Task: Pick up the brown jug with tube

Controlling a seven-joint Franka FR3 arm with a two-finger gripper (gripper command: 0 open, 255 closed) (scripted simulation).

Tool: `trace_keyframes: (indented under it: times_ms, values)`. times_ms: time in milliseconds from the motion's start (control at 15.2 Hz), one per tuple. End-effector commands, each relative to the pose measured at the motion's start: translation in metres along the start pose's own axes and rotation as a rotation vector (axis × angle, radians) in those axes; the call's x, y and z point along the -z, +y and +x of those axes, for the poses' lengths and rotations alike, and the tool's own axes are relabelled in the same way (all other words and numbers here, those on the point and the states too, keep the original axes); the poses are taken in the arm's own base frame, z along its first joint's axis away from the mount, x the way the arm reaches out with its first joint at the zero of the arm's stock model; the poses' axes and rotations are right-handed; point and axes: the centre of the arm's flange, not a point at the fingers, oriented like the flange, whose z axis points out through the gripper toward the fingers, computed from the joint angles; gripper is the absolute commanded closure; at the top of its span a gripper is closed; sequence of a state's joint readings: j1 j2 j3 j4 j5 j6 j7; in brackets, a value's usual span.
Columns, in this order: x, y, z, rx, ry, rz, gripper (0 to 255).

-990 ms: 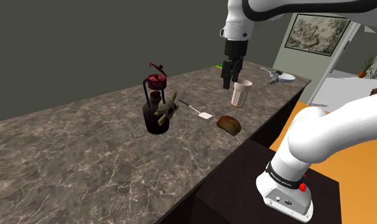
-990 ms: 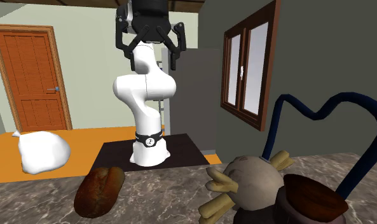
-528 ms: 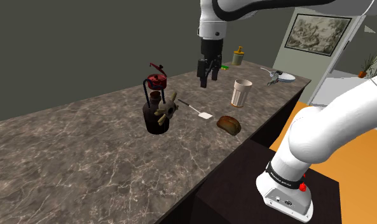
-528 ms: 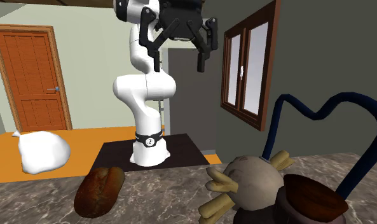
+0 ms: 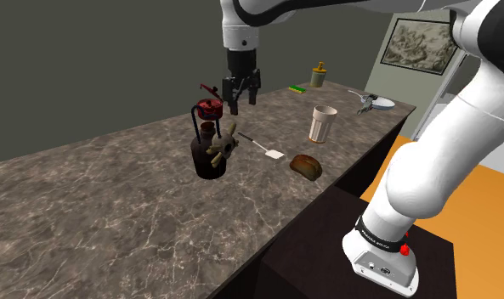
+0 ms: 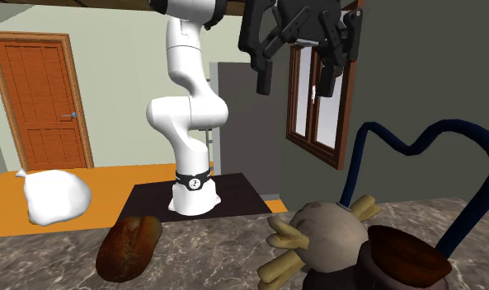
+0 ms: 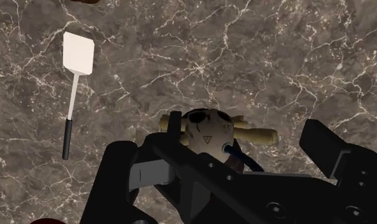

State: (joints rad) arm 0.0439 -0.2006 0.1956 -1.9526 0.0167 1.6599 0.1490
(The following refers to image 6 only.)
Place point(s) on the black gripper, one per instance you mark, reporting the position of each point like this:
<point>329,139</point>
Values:
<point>304,24</point>

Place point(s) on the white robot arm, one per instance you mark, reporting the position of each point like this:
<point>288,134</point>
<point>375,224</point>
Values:
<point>192,112</point>

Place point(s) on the brown framed window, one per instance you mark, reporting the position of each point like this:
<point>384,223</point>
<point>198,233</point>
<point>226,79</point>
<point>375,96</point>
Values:
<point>308,104</point>

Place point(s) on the dark robot stand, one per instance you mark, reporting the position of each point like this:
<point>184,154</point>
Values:
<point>236,196</point>

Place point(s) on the grey round figure, beige limbs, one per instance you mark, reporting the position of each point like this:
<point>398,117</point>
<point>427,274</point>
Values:
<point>328,237</point>

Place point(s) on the dark blue curved tube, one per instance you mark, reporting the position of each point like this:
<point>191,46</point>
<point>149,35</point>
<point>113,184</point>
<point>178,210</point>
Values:
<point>481,192</point>

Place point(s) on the dark pot with brown lid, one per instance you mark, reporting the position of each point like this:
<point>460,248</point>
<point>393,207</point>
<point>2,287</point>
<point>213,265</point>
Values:
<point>405,257</point>

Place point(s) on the orange wooden door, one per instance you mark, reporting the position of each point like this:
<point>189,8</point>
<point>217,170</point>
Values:
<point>39,100</point>

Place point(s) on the brown bread loaf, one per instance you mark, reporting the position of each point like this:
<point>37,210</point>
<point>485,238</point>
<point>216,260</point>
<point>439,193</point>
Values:
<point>127,249</point>

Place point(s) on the white tied bag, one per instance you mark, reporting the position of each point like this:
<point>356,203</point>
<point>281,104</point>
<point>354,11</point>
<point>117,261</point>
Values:
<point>55,196</point>

